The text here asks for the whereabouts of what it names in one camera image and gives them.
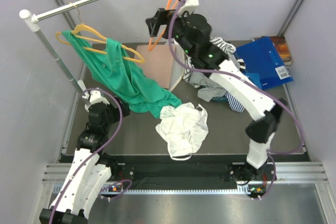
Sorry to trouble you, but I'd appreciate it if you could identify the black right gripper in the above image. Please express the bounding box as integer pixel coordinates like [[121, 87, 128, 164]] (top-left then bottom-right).
[[145, 7, 195, 58]]

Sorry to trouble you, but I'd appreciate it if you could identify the orange clothes hanger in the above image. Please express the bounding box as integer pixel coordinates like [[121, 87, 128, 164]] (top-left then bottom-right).
[[148, 0, 184, 52]]

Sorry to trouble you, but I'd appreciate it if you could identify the white tank top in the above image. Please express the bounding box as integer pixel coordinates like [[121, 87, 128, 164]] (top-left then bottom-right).
[[155, 102, 209, 161]]

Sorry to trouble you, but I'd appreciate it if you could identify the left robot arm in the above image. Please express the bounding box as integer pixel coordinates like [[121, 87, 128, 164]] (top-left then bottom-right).
[[39, 96, 130, 223]]

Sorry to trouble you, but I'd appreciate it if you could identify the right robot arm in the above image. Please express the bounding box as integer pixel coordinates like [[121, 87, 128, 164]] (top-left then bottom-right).
[[145, 8, 282, 183]]

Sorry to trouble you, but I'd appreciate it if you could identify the green tank top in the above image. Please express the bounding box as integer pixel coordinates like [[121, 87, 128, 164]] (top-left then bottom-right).
[[62, 30, 182, 119]]

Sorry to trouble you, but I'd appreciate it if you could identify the yellow clothes hanger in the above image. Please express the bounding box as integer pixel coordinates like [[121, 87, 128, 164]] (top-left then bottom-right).
[[68, 2, 145, 63]]

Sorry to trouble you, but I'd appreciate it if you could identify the striped black white shirt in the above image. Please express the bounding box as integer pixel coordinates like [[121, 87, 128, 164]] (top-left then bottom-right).
[[183, 37, 240, 82]]

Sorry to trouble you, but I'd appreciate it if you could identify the grey shirt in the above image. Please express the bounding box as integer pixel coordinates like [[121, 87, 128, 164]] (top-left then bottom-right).
[[189, 72, 227, 102]]

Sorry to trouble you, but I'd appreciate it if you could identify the blue folder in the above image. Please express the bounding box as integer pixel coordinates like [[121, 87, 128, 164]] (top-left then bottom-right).
[[235, 37, 293, 90]]

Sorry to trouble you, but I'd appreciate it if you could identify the blue cloth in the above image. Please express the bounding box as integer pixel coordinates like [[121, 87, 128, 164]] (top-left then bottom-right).
[[244, 72, 263, 89]]

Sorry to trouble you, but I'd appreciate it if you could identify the blue striped shirt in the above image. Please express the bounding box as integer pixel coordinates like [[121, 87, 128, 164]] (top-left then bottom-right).
[[225, 91, 245, 113]]

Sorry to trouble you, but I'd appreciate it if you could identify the silver clothes rack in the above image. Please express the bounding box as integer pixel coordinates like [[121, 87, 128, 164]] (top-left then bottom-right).
[[18, 0, 190, 101]]

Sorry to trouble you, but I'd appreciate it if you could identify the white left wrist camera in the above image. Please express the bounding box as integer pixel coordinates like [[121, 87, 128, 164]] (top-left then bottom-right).
[[82, 89, 110, 112]]

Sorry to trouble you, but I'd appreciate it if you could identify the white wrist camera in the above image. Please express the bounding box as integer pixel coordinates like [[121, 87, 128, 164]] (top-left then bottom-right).
[[176, 0, 199, 17], [82, 89, 110, 112]]

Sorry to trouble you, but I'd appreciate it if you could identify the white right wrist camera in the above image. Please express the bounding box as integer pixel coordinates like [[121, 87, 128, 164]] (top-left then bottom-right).
[[176, 0, 199, 17]]

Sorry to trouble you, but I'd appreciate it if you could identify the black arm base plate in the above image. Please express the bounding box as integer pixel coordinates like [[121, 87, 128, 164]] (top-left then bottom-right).
[[112, 154, 275, 182]]

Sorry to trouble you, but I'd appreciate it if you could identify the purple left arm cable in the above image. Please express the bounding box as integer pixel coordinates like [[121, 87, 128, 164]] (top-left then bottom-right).
[[48, 88, 133, 224]]

